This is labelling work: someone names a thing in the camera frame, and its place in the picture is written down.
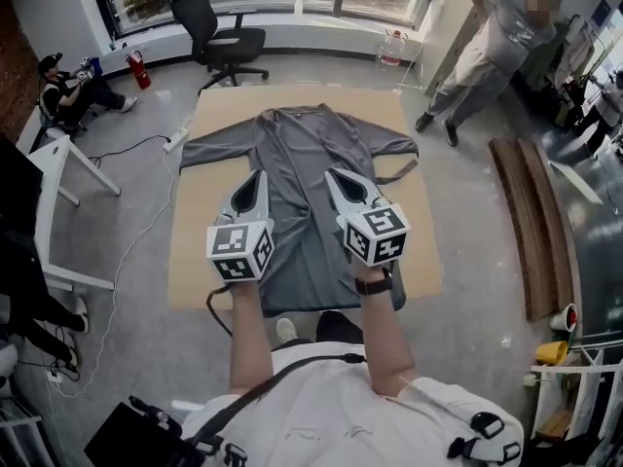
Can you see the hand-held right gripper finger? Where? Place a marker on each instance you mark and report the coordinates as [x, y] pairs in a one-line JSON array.
[[377, 196], [335, 201]]

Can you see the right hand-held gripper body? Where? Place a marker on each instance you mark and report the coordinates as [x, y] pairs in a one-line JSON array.
[[377, 234]]

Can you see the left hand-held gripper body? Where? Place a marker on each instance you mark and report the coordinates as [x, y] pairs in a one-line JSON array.
[[233, 246]]

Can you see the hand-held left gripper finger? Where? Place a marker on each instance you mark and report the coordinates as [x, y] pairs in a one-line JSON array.
[[265, 202], [225, 202]]

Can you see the grey robe garment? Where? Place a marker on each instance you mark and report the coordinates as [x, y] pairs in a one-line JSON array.
[[302, 144]]

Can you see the person's left forearm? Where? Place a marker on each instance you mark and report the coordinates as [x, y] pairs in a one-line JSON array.
[[250, 338]]

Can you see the person's right forearm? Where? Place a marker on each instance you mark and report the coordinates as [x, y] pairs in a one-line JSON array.
[[387, 338]]

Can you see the tan floor board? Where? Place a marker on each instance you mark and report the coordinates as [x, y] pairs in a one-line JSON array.
[[194, 241]]

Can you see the white power strip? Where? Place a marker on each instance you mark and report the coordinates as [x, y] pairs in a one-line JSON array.
[[175, 139], [54, 376]]

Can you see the person's black trousers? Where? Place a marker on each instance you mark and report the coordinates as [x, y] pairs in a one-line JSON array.
[[340, 326]]

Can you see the person's left white shoe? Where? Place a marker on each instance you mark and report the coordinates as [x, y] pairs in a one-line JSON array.
[[286, 331]]

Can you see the large clear water jug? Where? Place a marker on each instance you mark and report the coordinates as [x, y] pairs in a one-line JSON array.
[[392, 49]]

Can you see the red fire extinguisher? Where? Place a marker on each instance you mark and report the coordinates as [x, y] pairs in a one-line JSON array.
[[138, 71]]

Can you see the black office chair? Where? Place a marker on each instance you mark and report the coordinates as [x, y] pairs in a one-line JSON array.
[[224, 42]]

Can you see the white table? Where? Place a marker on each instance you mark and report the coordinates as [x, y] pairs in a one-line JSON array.
[[48, 163]]

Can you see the person's white t-shirt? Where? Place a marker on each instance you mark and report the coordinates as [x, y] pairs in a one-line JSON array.
[[340, 416]]

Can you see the grey metal locker cabinet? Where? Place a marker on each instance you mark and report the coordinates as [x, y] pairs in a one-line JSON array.
[[455, 27]]

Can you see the white spray bottle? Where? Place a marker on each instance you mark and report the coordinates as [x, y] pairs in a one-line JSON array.
[[299, 0]]

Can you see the white cup red inside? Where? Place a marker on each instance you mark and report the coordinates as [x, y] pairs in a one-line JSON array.
[[567, 316]]

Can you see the black monitor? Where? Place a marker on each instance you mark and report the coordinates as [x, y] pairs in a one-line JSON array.
[[17, 188]]

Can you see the black hanging buckle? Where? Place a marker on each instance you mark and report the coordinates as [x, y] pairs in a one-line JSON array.
[[234, 455]]

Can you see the yellow plastic cup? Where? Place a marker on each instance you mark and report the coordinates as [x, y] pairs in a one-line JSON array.
[[552, 353]]

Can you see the black hip pack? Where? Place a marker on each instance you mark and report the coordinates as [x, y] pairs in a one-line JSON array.
[[121, 436]]

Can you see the hanging clothes rack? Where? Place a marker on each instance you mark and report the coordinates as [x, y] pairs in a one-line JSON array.
[[576, 46]]

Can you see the white metal shelf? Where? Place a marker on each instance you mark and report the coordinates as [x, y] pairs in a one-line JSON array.
[[19, 419]]

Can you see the blue wall sign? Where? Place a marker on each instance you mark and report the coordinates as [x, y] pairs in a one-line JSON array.
[[602, 13]]

